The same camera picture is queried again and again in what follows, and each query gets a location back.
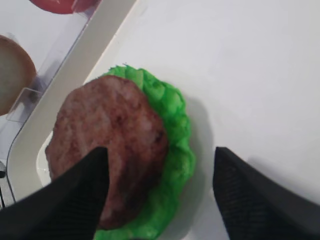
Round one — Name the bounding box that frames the green lettuce leaf on burger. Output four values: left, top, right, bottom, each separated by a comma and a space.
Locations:
94, 65, 196, 240

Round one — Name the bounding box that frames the meat patty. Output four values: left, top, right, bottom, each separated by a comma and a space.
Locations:
45, 75, 169, 230

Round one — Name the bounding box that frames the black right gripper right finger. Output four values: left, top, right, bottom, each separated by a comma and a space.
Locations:
212, 147, 320, 240

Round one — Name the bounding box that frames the upright bun slice left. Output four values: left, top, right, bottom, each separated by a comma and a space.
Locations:
0, 35, 37, 115

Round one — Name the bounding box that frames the clear long strip left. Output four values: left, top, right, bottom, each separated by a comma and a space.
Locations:
0, 0, 100, 126

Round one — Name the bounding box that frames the white metal tray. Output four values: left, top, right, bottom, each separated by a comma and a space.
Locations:
7, 0, 320, 240

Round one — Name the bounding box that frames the upright red tomato slice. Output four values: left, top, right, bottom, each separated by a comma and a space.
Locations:
30, 0, 100, 15

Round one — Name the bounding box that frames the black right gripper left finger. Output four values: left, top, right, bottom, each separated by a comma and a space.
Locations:
0, 147, 110, 240

